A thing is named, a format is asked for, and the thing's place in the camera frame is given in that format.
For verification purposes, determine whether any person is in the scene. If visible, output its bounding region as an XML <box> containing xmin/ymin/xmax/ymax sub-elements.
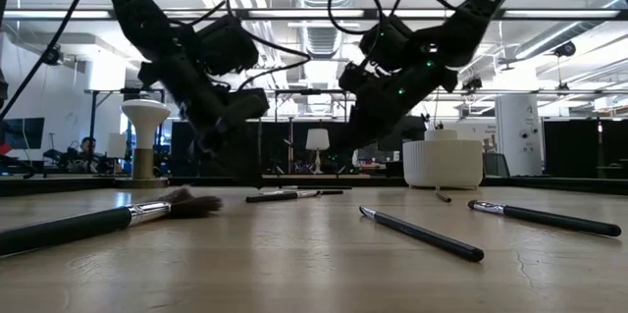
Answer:
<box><xmin>73</xmin><ymin>135</ymin><xmax>107</xmax><ymax>174</ymax></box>

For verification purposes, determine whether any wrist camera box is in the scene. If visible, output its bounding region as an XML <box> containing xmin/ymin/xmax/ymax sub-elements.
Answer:
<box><xmin>194</xmin><ymin>14</ymin><xmax>260</xmax><ymax>78</ymax></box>
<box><xmin>359</xmin><ymin>13</ymin><xmax>419</xmax><ymax>73</ymax></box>

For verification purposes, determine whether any grey chair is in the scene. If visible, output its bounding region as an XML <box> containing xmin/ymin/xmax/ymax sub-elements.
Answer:
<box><xmin>484</xmin><ymin>151</ymin><xmax>511</xmax><ymax>178</ymax></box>

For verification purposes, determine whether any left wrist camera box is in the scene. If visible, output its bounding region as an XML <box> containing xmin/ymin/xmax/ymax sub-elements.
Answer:
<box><xmin>194</xmin><ymin>14</ymin><xmax>260</xmax><ymax>78</ymax></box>

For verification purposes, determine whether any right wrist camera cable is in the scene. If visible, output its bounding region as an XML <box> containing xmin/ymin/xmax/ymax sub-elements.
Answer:
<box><xmin>327</xmin><ymin>0</ymin><xmax>460</xmax><ymax>37</ymax></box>

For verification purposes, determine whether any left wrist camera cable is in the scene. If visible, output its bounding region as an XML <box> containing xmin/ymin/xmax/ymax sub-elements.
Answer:
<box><xmin>166</xmin><ymin>0</ymin><xmax>313</xmax><ymax>92</ymax></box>

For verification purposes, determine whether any black ceiling-mounted camera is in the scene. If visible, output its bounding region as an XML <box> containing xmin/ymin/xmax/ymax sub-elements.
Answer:
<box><xmin>553</xmin><ymin>40</ymin><xmax>578</xmax><ymax>58</ymax></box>
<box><xmin>41</xmin><ymin>43</ymin><xmax>64</xmax><ymax>67</ymax></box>

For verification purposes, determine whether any long black arm cable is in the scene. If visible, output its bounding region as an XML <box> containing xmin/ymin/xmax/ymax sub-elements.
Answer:
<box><xmin>0</xmin><ymin>0</ymin><xmax>97</xmax><ymax>123</ymax></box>

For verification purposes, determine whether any thin black liner brush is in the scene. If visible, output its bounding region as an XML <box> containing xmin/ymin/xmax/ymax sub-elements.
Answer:
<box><xmin>358</xmin><ymin>204</ymin><xmax>486</xmax><ymax>264</ymax></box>

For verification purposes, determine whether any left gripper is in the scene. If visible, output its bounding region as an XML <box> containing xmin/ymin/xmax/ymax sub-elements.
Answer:
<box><xmin>164</xmin><ymin>52</ymin><xmax>271</xmax><ymax>189</ymax></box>

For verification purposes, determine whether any large fluffy powder brush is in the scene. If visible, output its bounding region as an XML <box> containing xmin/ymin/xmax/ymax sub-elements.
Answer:
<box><xmin>0</xmin><ymin>184</ymin><xmax>225</xmax><ymax>259</ymax></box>

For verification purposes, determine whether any white ribbed brush holder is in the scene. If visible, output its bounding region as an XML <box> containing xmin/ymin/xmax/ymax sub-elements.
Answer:
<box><xmin>402</xmin><ymin>129</ymin><xmax>485</xmax><ymax>190</ymax></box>

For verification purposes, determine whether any white cylindrical column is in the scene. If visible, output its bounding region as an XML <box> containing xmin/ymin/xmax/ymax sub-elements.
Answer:
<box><xmin>495</xmin><ymin>94</ymin><xmax>544</xmax><ymax>178</ymax></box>

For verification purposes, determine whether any dark wall screen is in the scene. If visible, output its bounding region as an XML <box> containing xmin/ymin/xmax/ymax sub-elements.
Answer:
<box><xmin>0</xmin><ymin>117</ymin><xmax>45</xmax><ymax>150</ymax></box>

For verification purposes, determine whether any small white shade lamp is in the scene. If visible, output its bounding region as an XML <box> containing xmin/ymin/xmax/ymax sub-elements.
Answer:
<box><xmin>305</xmin><ymin>128</ymin><xmax>332</xmax><ymax>176</ymax></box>

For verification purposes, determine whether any black table frame rail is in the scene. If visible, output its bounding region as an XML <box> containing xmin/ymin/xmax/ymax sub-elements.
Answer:
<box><xmin>0</xmin><ymin>174</ymin><xmax>628</xmax><ymax>197</ymax></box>

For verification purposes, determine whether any black partition panel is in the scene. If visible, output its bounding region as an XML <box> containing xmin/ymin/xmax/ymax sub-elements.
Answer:
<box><xmin>543</xmin><ymin>119</ymin><xmax>628</xmax><ymax>181</ymax></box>
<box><xmin>170</xmin><ymin>120</ymin><xmax>352</xmax><ymax>177</ymax></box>

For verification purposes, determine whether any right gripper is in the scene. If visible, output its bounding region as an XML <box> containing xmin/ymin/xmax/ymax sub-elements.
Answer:
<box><xmin>333</xmin><ymin>52</ymin><xmax>457</xmax><ymax>158</ymax></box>

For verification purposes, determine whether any black brush silver ferrule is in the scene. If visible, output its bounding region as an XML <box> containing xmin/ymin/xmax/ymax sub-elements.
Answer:
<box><xmin>466</xmin><ymin>198</ymin><xmax>623</xmax><ymax>238</ymax></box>

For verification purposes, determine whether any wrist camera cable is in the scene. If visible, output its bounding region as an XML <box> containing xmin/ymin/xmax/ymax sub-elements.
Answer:
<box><xmin>166</xmin><ymin>0</ymin><xmax>313</xmax><ymax>92</ymax></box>
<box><xmin>327</xmin><ymin>0</ymin><xmax>460</xmax><ymax>37</ymax></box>

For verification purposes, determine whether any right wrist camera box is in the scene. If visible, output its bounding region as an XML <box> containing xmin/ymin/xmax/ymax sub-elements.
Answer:
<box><xmin>359</xmin><ymin>13</ymin><xmax>419</xmax><ymax>73</ymax></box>

